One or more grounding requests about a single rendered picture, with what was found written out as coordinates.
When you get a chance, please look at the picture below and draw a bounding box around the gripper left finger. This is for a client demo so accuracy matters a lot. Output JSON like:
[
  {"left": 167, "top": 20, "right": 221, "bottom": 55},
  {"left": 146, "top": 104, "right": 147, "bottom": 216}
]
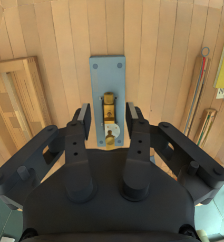
[{"left": 0, "top": 103, "right": 98, "bottom": 210}]

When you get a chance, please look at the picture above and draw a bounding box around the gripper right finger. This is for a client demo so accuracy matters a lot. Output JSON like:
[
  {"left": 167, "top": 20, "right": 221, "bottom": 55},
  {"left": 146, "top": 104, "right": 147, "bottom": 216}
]
[{"left": 119, "top": 102, "right": 224, "bottom": 205}]

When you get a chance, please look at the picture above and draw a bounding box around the brass thumbscrew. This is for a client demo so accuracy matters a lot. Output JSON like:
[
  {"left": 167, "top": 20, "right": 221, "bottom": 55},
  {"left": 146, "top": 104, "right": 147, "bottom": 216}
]
[{"left": 105, "top": 129, "right": 115, "bottom": 152}]

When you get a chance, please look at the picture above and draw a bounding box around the white index arc plate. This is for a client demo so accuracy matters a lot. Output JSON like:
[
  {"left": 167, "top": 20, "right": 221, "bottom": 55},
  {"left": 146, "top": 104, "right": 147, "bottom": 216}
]
[{"left": 103, "top": 123, "right": 121, "bottom": 140}]

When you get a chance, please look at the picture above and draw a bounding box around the brass hand level body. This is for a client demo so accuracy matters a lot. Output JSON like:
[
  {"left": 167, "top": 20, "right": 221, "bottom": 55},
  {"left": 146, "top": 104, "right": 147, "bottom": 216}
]
[{"left": 99, "top": 96, "right": 118, "bottom": 126}]

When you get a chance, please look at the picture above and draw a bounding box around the brass knurled eyepiece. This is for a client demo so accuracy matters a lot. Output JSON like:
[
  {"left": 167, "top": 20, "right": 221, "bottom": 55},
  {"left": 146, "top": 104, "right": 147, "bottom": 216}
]
[{"left": 103, "top": 92, "right": 114, "bottom": 105}]

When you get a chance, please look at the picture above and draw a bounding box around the wooden instrument case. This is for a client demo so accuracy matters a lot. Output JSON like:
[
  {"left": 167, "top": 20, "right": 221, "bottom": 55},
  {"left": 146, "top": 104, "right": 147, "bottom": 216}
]
[{"left": 0, "top": 56, "right": 54, "bottom": 152}]

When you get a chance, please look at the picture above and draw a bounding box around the blue check block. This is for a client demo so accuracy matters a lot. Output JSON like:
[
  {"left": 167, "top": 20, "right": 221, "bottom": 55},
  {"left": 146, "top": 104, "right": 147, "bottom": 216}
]
[{"left": 89, "top": 55, "right": 126, "bottom": 148}]

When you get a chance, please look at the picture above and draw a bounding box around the short wooden pencil tray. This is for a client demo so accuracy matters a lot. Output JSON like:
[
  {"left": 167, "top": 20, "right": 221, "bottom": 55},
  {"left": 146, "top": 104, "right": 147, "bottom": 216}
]
[{"left": 193, "top": 108, "right": 218, "bottom": 148}]

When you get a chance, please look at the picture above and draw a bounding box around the long wooden tray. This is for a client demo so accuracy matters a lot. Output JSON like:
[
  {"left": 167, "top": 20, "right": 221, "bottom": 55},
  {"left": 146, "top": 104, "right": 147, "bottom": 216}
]
[{"left": 183, "top": 56, "right": 212, "bottom": 137}]

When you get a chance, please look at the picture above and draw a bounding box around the red rod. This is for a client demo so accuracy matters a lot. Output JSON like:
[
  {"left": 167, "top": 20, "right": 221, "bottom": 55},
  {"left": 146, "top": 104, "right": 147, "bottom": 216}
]
[{"left": 199, "top": 57, "right": 207, "bottom": 81}]

